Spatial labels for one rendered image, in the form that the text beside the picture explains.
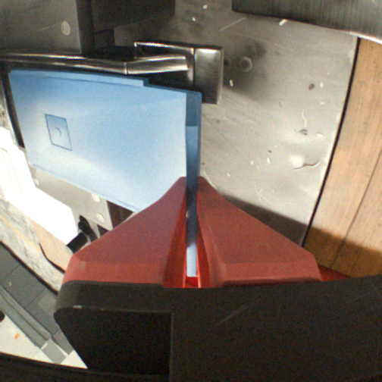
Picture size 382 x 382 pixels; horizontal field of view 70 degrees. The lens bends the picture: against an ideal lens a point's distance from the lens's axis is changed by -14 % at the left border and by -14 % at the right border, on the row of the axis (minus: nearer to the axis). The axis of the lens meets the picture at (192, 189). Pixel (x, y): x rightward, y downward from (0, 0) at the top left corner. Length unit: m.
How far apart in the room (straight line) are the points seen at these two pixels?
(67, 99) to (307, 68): 0.14
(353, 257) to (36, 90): 0.25
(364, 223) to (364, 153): 0.06
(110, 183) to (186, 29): 0.12
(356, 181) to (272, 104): 0.08
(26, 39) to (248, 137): 0.16
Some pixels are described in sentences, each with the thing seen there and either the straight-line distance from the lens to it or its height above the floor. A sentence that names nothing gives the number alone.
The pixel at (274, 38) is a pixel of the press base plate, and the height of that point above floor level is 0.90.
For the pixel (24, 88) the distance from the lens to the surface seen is 0.21.
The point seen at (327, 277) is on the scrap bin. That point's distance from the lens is 0.27.
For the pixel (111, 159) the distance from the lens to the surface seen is 0.16.
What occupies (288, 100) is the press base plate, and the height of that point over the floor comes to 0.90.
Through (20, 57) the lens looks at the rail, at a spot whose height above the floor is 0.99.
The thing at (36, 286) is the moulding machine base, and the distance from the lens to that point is 5.70.
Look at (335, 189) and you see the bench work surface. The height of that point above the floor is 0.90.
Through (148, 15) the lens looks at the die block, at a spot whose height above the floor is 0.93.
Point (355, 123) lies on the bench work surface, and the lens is 0.20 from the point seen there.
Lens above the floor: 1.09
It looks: 42 degrees down
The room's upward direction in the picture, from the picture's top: 136 degrees counter-clockwise
